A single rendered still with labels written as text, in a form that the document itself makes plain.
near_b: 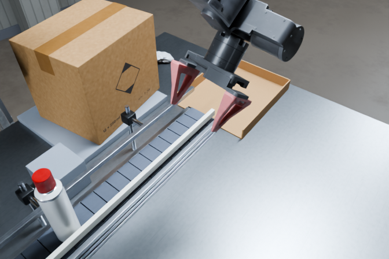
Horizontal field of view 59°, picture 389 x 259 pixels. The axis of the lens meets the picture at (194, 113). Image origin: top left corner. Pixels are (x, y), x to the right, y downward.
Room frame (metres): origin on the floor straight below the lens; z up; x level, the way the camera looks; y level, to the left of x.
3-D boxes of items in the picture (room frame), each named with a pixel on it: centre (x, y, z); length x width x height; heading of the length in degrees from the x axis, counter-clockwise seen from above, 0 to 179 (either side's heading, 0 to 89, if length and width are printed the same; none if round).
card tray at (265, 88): (0.89, -0.13, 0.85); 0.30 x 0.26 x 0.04; 142
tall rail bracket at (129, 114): (0.64, 0.15, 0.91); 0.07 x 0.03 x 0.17; 52
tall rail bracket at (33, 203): (0.41, 0.34, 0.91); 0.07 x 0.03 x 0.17; 52
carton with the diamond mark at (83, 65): (0.84, 0.29, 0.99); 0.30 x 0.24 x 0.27; 150
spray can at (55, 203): (0.37, 0.27, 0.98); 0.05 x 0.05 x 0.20
